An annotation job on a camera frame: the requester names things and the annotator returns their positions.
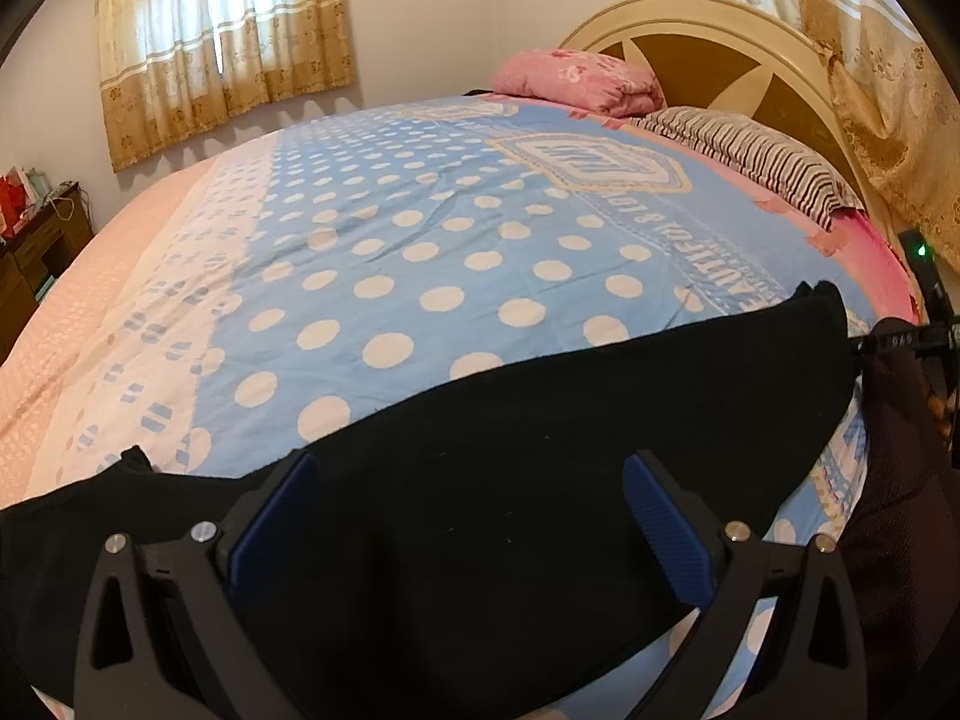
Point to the striped pillow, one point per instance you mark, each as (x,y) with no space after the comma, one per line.
(757,150)

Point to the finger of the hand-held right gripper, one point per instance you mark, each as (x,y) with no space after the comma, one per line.
(904,337)

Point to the beige floral window curtain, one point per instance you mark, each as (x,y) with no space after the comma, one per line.
(217,37)
(877,75)

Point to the brown wooden desk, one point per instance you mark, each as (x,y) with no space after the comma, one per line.
(34,262)

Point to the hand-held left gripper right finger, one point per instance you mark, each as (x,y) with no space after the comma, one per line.
(667,532)

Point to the pink bed sheet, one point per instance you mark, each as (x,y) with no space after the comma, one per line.
(877,270)

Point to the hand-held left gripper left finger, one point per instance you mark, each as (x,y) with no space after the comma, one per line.
(274,532)

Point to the pink floral folded quilt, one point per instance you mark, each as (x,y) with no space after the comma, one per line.
(577,79)

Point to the cream wooden headboard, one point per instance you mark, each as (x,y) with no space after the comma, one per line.
(712,52)

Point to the polka dot bed blanket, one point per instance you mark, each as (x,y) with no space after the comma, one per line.
(420,240)

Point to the black pants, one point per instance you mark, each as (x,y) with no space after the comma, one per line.
(562,420)

